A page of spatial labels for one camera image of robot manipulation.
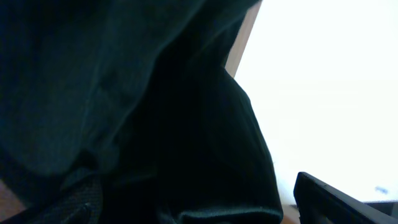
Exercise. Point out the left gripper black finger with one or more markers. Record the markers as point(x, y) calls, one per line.
point(318, 202)

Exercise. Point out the black shorts garment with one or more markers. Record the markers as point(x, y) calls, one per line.
point(121, 111)

